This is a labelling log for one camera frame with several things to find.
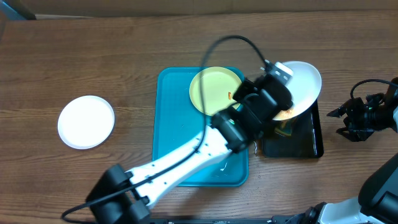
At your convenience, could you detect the green yellow sponge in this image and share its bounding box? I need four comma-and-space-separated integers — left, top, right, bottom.
275, 119, 295, 137

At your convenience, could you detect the white plate with red stain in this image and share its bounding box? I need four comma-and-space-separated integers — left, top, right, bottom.
57, 95, 115, 150

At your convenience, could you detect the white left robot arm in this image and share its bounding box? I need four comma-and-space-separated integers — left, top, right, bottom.
86, 73, 293, 223

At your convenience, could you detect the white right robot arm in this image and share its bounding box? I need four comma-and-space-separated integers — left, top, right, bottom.
285, 78, 397, 223

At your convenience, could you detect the black water tray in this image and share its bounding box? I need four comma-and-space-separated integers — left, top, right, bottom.
261, 102, 324, 159

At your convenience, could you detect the blue plastic tray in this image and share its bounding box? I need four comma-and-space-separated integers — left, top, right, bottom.
152, 67, 249, 187

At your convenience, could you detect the yellow-green plate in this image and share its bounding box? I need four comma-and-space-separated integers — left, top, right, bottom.
189, 67, 242, 116

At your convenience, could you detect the black rail at table edge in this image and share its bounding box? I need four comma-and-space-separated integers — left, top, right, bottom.
149, 215, 292, 224

